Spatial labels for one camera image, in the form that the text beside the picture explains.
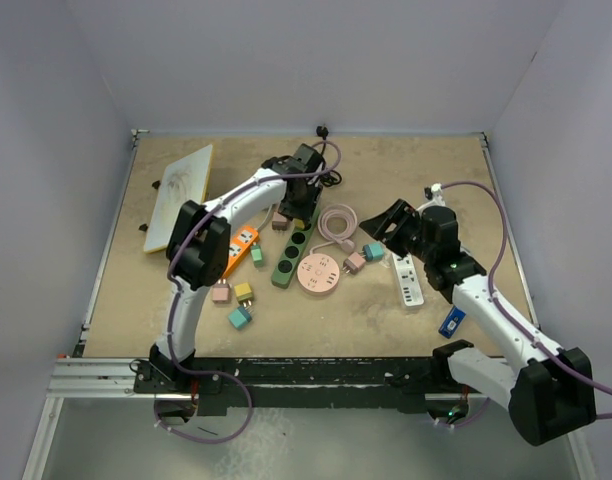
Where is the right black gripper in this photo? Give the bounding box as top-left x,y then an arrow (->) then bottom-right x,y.
360,199 -> 434,263

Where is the teal usb charger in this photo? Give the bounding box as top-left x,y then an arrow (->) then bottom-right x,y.
361,242 -> 385,262

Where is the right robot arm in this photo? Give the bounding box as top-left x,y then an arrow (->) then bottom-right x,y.
359,200 -> 597,446

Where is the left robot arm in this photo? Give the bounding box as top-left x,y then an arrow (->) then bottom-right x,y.
149,144 -> 325,392

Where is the white power strip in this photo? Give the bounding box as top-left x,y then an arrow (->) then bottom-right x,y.
391,252 -> 424,309

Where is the pink charger near round strip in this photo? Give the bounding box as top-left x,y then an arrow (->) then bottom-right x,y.
342,252 -> 366,275

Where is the green power strip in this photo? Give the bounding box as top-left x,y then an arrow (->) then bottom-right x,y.
271,210 -> 319,289

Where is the pink round power strip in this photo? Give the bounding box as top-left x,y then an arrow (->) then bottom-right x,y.
297,253 -> 340,297

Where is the orange power strip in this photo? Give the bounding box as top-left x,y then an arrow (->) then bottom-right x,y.
222,225 -> 259,279

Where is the yellow charger front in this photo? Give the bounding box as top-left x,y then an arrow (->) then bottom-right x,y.
233,282 -> 255,306

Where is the blue box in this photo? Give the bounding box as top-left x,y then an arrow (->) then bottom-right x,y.
438,306 -> 466,339

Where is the pink charger front left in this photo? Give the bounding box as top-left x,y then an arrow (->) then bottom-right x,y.
211,279 -> 231,305

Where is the white yellow drawing board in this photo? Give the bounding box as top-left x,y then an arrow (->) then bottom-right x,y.
143,144 -> 213,254

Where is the teal charger front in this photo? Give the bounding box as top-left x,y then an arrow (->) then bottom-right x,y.
227,305 -> 252,330

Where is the grey power cable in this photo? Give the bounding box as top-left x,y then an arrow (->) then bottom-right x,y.
255,202 -> 277,229

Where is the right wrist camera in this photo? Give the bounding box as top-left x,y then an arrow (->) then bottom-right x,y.
417,183 -> 446,211

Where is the pink power cable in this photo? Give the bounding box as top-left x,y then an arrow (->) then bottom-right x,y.
308,202 -> 360,255

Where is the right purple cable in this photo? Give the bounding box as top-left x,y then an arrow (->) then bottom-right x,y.
433,180 -> 612,431

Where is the black power cable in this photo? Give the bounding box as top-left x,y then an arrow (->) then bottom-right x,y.
313,124 -> 345,191

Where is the black base frame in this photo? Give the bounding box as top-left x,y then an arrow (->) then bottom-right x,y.
130,347 -> 465,416

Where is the aluminium rail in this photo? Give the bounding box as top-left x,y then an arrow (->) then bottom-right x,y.
20,354 -> 157,480

